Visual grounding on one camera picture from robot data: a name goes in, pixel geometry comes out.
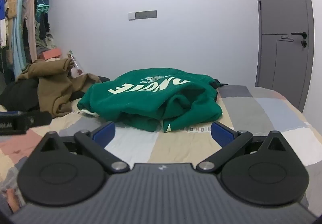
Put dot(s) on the green zip hoodie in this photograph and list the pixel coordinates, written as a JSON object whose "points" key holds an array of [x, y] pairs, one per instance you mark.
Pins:
{"points": [[264, 113]]}

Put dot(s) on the hanging tan pants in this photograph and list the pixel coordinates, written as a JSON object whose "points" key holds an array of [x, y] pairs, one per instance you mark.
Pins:
{"points": [[30, 27]]}

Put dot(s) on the hanging white garment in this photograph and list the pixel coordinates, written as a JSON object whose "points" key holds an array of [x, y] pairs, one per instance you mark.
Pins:
{"points": [[2, 32]]}

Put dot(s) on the grey wall switch panel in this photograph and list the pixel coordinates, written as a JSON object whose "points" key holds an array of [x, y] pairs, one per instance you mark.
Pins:
{"points": [[143, 15]]}

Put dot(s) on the hanging beige garment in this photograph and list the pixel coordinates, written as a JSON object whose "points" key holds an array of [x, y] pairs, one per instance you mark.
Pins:
{"points": [[11, 0]]}

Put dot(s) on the teal clothes hanger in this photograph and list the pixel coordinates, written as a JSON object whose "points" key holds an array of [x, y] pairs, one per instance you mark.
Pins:
{"points": [[43, 7]]}

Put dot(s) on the clear plastic bag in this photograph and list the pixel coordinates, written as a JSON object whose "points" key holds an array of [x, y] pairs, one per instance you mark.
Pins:
{"points": [[76, 64]]}

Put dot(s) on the hanging dark socks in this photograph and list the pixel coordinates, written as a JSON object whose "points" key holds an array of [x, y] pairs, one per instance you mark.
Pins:
{"points": [[44, 26]]}

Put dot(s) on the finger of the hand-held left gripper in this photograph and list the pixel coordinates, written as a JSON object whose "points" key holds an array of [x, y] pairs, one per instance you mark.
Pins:
{"points": [[39, 118]]}

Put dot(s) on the brown garment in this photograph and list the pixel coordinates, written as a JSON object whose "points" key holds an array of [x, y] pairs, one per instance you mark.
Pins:
{"points": [[52, 83]]}

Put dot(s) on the pink box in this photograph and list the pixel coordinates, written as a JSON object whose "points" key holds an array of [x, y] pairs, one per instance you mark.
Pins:
{"points": [[51, 53]]}

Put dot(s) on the black garment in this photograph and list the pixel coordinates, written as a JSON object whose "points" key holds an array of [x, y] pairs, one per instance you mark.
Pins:
{"points": [[20, 95]]}

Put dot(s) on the grey door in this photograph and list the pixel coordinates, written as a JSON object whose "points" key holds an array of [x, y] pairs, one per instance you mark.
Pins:
{"points": [[284, 12]]}

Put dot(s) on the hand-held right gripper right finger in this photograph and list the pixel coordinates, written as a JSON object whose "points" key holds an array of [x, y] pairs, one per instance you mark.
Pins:
{"points": [[222, 134]]}

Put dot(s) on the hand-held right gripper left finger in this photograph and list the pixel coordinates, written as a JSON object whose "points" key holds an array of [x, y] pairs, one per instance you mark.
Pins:
{"points": [[104, 134]]}

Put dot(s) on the hanging light blue garment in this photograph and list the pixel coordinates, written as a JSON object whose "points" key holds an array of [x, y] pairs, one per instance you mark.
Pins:
{"points": [[18, 45]]}

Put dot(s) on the black door lock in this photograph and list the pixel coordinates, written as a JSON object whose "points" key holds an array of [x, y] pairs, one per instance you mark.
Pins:
{"points": [[304, 43]]}

